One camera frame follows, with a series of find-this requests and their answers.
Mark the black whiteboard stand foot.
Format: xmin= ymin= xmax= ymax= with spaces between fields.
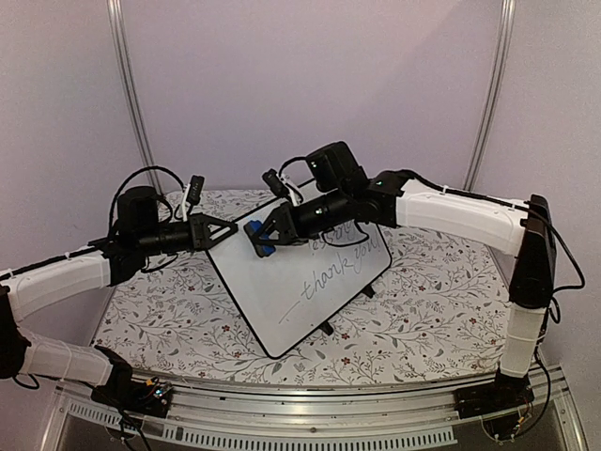
xmin=320 ymin=321 xmax=334 ymax=336
xmin=361 ymin=285 xmax=376 ymax=299

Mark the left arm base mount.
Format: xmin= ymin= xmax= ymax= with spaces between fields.
xmin=91 ymin=346 xmax=173 ymax=418

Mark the left aluminium corner post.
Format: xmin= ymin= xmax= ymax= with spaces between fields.
xmin=106 ymin=0 xmax=155 ymax=167

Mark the right aluminium corner post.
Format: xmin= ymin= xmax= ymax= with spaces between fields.
xmin=463 ymin=0 xmax=516 ymax=192

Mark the aluminium corner post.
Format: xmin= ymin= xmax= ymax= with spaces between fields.
xmin=463 ymin=0 xmax=516 ymax=192
xmin=106 ymin=0 xmax=155 ymax=167

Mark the black whiteboard stand foot right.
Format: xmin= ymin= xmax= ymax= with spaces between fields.
xmin=361 ymin=285 xmax=376 ymax=299

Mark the floral patterned table mat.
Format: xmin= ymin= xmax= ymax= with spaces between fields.
xmin=91 ymin=189 xmax=513 ymax=387

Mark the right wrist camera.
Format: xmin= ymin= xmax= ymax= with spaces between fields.
xmin=261 ymin=169 xmax=304 ymax=207

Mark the black whiteboard stand foot left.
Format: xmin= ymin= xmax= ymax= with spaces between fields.
xmin=320 ymin=321 xmax=334 ymax=336

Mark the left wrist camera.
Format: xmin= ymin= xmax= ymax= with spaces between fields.
xmin=180 ymin=175 xmax=205 ymax=222

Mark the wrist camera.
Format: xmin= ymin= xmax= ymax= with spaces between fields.
xmin=180 ymin=175 xmax=205 ymax=222
xmin=261 ymin=169 xmax=304 ymax=207

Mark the white whiteboard black frame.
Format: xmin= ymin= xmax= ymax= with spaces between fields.
xmin=208 ymin=222 xmax=392 ymax=359

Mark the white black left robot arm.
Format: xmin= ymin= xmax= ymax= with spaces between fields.
xmin=1 ymin=186 xmax=239 ymax=408

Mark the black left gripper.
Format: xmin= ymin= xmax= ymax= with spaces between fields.
xmin=137 ymin=212 xmax=238 ymax=257

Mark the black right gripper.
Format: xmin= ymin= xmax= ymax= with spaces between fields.
xmin=254 ymin=185 xmax=352 ymax=244

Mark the blue whiteboard eraser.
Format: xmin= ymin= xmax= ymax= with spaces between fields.
xmin=243 ymin=220 xmax=276 ymax=257

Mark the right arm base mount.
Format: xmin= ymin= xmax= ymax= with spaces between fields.
xmin=453 ymin=370 xmax=534 ymax=442

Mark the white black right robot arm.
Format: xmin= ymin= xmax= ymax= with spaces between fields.
xmin=244 ymin=141 xmax=557 ymax=410

